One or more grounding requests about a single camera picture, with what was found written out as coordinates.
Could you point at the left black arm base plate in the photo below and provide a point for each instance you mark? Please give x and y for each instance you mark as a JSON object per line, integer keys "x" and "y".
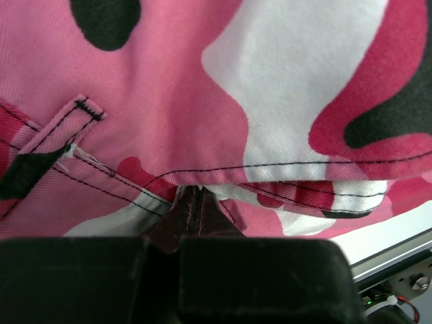
{"x": 400, "y": 293}

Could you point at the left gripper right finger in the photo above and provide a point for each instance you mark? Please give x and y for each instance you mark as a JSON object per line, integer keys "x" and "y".
{"x": 209, "y": 218}

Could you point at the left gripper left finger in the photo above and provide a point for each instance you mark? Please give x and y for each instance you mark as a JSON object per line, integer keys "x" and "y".
{"x": 167, "y": 233}

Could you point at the pink camouflage trousers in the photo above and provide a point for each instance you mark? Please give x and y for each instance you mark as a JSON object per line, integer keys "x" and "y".
{"x": 301, "y": 117}

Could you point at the aluminium frame rail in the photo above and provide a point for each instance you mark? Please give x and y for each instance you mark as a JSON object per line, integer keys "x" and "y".
{"x": 376, "y": 247}

